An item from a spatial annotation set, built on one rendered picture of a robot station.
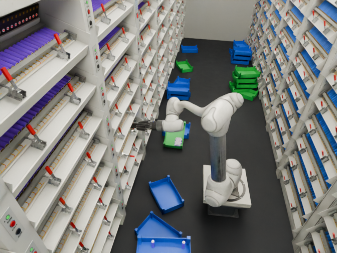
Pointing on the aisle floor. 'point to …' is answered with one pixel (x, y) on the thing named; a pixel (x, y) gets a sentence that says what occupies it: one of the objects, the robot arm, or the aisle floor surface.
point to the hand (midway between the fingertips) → (132, 125)
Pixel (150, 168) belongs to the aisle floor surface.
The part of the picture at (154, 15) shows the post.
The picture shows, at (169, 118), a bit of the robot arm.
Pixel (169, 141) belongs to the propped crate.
